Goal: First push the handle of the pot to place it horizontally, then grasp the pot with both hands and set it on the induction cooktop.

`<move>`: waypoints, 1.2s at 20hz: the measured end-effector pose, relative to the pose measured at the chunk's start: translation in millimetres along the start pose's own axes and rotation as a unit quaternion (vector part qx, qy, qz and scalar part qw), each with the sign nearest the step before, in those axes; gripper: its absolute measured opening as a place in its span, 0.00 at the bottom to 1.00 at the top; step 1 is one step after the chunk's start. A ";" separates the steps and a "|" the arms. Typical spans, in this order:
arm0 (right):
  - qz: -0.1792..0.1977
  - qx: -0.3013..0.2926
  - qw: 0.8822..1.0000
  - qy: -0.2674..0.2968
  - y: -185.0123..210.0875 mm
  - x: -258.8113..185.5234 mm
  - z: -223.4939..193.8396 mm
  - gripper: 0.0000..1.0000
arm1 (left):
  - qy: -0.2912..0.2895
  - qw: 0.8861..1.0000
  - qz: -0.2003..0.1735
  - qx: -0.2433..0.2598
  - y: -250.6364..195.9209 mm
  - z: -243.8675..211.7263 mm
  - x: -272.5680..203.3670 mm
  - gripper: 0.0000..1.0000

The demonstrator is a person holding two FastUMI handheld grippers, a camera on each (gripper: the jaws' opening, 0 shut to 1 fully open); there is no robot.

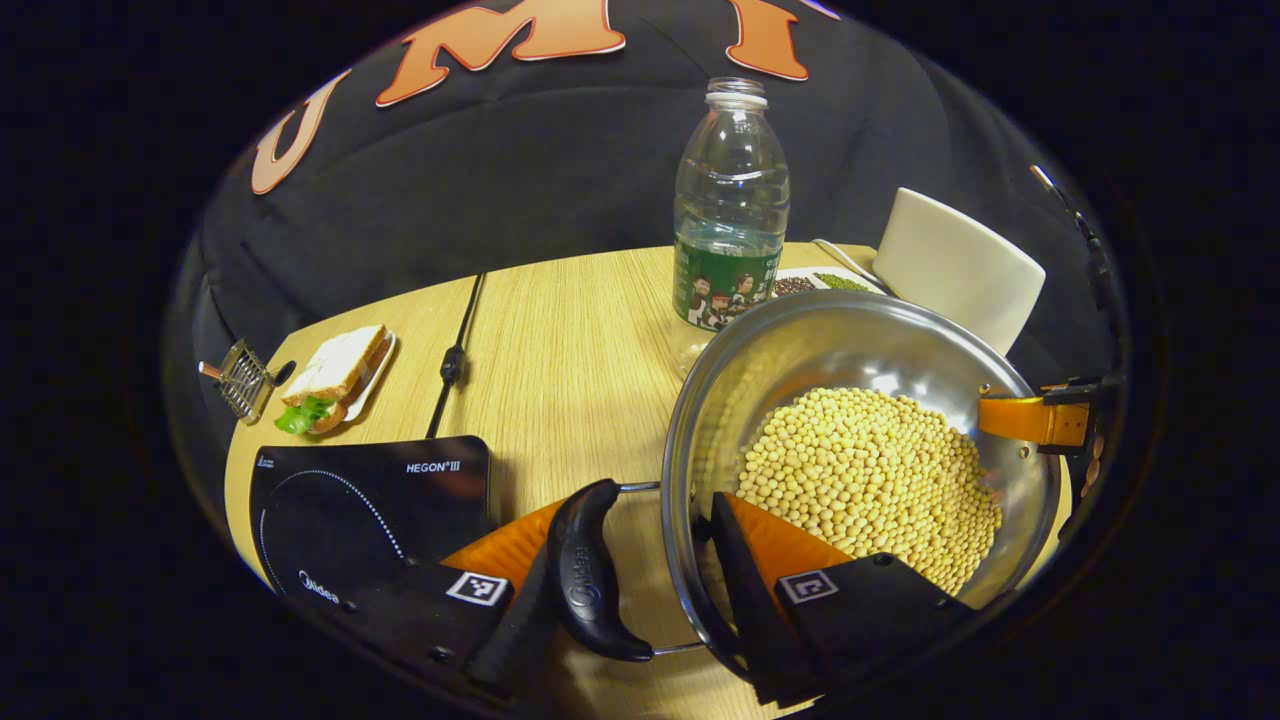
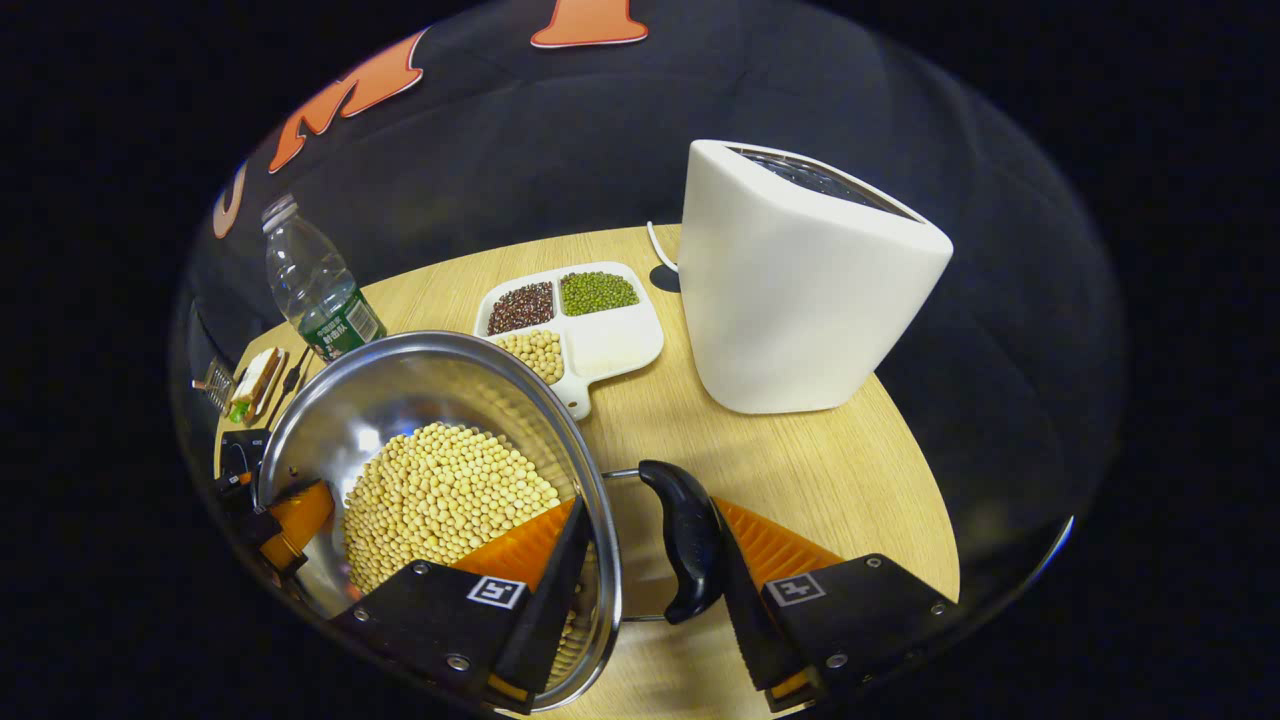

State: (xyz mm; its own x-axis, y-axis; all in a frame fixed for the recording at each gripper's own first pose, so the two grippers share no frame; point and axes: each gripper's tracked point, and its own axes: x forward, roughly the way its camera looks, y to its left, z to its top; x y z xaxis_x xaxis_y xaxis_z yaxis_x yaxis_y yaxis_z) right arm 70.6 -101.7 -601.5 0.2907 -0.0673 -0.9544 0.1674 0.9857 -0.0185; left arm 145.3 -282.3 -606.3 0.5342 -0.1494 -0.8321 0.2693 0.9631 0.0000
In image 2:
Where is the white cable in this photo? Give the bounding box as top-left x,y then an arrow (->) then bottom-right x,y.
645,221 -> 682,274

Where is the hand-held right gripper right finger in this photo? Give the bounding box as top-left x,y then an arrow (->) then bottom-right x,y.
710,495 -> 961,714

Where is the clear plastic water bottle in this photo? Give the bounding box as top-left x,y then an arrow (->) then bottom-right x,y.
262,195 -> 387,362

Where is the black cooktop cable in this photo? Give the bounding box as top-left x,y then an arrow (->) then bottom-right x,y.
268,345 -> 313,431

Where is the pile of yellow soybeans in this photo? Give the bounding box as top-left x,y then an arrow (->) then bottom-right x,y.
342,422 -> 601,691

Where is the black induction cooktop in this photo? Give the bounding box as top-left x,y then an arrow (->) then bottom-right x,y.
215,428 -> 273,481

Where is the small heap of soybeans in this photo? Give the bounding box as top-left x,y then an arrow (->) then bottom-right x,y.
497,329 -> 565,385

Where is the white toaster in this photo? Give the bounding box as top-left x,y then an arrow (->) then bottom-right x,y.
677,139 -> 955,416

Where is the pile of red beans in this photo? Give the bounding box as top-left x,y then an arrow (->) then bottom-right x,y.
487,281 -> 556,336

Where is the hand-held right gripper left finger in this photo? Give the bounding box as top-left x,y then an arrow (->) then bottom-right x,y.
328,495 -> 596,715

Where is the black backdrop cloth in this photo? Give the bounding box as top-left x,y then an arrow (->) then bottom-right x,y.
175,0 -> 1126,621

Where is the sandwich with lettuce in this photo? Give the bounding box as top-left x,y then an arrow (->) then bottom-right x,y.
228,347 -> 291,426

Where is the stainless steel pot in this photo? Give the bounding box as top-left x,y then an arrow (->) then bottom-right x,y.
255,330 -> 726,713

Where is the pile of green mung beans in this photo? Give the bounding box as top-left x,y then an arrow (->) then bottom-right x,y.
560,271 -> 641,317

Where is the white divided tray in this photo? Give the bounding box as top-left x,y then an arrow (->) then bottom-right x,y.
474,262 -> 667,422

